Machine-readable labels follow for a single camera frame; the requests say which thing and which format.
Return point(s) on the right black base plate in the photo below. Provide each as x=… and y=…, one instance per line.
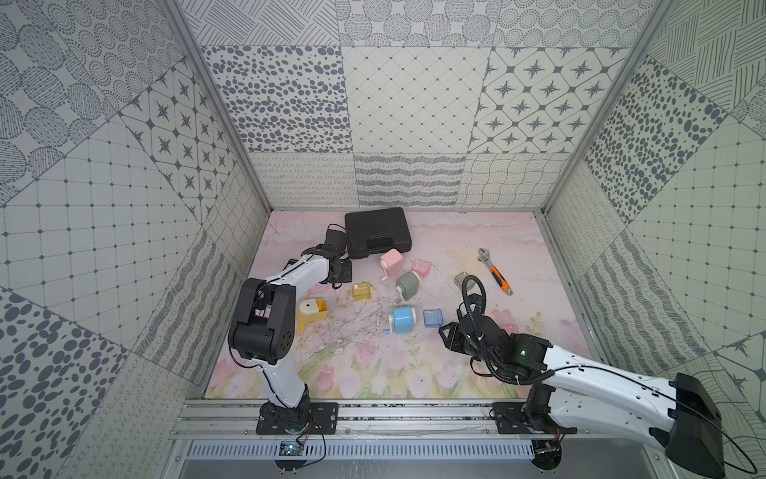
x=520, y=418

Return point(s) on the blue pencil sharpener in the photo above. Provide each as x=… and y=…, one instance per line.
x=401, y=321

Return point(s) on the yellow transparent tray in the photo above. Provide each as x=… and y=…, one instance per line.
x=361, y=292

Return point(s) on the aluminium mounting rail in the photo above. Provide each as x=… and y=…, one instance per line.
x=366, y=430

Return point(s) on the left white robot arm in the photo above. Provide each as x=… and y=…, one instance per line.
x=263, y=325

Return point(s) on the black plastic tool case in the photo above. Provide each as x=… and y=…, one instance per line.
x=377, y=231

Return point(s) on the orange handled adjustable wrench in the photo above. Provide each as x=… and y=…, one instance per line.
x=485, y=259

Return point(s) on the green pencil sharpener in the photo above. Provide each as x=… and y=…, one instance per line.
x=407, y=286

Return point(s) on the pink pencil sharpener back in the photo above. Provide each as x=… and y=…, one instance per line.
x=391, y=263

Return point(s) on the grey transparent tray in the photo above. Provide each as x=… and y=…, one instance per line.
x=459, y=279

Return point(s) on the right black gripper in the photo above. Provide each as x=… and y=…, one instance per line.
x=452, y=341

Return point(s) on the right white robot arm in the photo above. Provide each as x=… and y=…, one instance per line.
x=569, y=394

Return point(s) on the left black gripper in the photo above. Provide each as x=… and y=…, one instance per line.
x=335, y=244

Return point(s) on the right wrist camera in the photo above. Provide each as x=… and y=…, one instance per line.
x=476, y=303

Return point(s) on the blue transparent tray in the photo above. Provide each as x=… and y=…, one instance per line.
x=433, y=318

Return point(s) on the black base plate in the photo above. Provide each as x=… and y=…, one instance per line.
x=311, y=417
x=520, y=418

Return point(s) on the pink transparent tray back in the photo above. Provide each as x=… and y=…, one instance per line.
x=422, y=268

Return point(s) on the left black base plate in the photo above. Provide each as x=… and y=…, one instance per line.
x=311, y=417

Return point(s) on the yellow pencil sharpener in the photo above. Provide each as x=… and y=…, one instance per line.
x=311, y=311

